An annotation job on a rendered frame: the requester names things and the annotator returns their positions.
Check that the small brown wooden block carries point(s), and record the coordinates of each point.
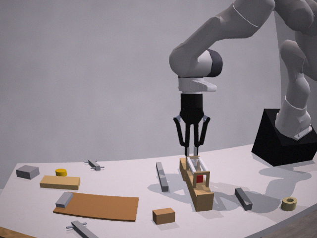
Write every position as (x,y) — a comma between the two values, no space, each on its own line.
(163,216)

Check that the tan rectangular block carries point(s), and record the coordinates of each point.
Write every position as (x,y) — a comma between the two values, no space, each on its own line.
(59,182)

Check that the brown flat board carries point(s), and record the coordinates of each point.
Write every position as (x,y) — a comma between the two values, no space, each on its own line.
(102,207)

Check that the beige roll of masking tape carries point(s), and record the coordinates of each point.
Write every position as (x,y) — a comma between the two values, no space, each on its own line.
(288,203)

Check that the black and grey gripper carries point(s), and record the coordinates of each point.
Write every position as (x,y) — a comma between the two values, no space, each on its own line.
(191,113)

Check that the yellow short cylinder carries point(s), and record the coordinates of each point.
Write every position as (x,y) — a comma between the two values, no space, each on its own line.
(61,172)

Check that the red cube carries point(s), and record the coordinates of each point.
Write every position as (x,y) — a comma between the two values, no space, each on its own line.
(199,178)

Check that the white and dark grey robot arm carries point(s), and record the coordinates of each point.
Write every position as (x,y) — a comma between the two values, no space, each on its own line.
(192,60)

